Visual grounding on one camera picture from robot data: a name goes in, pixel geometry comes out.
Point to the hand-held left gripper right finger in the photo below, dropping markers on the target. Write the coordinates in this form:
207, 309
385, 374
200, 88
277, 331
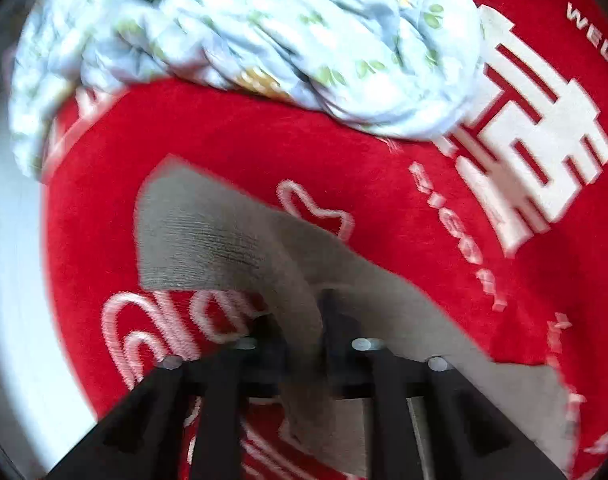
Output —
345, 366

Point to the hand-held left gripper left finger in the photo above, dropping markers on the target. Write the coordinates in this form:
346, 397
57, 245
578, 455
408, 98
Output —
264, 362

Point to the grey small garment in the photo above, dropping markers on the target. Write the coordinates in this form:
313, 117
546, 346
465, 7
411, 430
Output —
209, 240

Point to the red printed blanket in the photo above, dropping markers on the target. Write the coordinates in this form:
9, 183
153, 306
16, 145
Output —
364, 160

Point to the light blue floral cloth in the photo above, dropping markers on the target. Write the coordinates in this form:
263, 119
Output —
284, 35

